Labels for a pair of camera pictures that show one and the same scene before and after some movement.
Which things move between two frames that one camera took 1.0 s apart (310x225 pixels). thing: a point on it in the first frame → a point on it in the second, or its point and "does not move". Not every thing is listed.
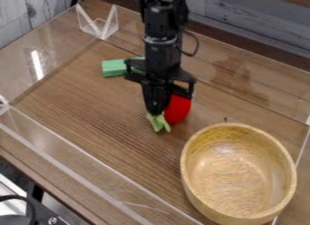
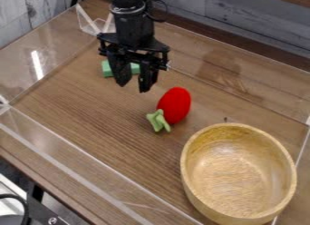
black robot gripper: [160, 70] → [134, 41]
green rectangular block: [116, 68] does not move
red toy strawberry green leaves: [176, 113] does not move
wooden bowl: [239, 174] does not move
